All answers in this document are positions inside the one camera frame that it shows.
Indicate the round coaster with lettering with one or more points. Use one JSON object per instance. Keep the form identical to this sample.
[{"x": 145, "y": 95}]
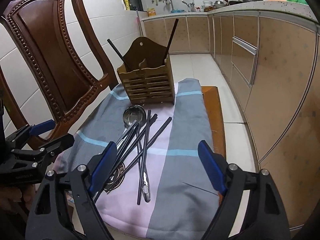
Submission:
[{"x": 113, "y": 182}]

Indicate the brown wooden utensil holder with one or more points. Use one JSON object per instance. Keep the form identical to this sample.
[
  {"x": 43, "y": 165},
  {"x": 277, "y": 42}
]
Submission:
[{"x": 147, "y": 74}]

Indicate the black chopstick bundle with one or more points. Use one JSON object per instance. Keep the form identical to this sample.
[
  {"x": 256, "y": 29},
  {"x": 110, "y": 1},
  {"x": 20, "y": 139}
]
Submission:
[{"x": 123, "y": 151}]

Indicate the steel spoon patterned handle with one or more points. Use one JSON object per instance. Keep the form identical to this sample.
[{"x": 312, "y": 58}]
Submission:
[{"x": 140, "y": 147}]

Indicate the beige kitchen base cabinets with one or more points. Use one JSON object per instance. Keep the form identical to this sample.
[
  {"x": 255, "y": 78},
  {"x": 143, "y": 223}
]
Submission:
[{"x": 268, "y": 52}]

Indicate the black chopstick vertical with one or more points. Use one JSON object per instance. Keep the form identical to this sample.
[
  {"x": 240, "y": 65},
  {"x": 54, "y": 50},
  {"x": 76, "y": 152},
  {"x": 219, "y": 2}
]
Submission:
[{"x": 144, "y": 189}]

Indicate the chrome sink faucet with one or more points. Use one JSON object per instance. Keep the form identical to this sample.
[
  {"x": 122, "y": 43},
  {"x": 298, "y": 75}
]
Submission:
[{"x": 170, "y": 4}]

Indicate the grey pink checked cloth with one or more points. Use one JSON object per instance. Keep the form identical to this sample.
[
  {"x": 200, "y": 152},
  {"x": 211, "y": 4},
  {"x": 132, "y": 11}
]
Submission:
[{"x": 183, "y": 201}]

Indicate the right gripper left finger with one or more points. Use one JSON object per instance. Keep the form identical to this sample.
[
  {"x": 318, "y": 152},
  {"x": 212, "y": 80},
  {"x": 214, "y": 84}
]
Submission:
[{"x": 49, "y": 218}]

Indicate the black chopstick rightmost diagonal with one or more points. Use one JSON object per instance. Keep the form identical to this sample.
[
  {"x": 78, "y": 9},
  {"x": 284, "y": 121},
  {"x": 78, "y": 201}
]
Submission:
[{"x": 143, "y": 152}]

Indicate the yellow box on counter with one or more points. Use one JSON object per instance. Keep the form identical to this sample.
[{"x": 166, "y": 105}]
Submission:
[{"x": 151, "y": 12}]

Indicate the steel ladle spoon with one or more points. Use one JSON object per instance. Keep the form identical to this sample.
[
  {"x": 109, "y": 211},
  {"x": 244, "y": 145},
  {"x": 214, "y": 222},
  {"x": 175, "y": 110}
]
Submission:
[{"x": 134, "y": 115}]

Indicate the yellow bottle on ledge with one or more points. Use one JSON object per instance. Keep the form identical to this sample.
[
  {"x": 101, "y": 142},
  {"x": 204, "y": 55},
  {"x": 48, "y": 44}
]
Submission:
[{"x": 127, "y": 4}]

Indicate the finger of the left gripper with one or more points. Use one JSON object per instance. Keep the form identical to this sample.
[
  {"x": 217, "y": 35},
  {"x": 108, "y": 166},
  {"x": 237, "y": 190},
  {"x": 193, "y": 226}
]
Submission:
[
  {"x": 47, "y": 152},
  {"x": 26, "y": 132}
]

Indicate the carved brown wooden chair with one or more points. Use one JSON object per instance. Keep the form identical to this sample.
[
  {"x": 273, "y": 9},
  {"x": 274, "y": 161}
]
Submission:
[{"x": 39, "y": 30}]

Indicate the person left hand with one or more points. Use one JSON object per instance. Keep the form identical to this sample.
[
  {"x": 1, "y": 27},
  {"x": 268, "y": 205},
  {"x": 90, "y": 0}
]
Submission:
[{"x": 10, "y": 195}]

